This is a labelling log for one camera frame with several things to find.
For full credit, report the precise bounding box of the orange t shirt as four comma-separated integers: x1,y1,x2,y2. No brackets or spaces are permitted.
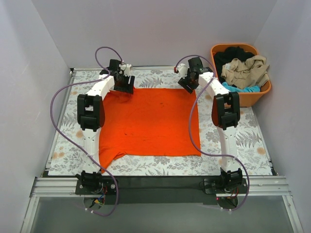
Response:
99,88,201,168

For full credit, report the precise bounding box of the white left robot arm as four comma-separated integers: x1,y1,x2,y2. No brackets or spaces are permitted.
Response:
76,59,135,194

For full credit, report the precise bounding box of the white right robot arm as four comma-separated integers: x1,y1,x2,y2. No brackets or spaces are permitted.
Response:
174,55,243,193

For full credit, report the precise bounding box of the black t shirt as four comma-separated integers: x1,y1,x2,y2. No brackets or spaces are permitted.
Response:
213,47,255,78

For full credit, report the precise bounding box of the beige t shirt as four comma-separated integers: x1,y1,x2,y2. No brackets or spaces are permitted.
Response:
221,55,270,89

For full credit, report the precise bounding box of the turquoise t shirt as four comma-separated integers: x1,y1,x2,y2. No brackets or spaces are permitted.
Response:
222,82,261,93

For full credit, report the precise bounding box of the floral patterned table mat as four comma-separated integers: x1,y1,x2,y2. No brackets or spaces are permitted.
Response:
48,68,273,176

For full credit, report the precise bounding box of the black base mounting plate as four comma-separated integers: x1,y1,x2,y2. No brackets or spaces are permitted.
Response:
75,176,247,204

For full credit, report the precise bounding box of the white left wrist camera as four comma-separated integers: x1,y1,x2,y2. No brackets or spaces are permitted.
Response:
120,63,132,76

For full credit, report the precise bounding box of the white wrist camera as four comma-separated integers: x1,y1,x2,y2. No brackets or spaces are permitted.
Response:
120,63,132,76
174,63,188,78

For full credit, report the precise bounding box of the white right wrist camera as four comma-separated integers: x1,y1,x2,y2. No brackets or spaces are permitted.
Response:
174,63,188,78

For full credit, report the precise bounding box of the aluminium frame rail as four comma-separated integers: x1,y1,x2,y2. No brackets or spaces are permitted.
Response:
21,176,303,233

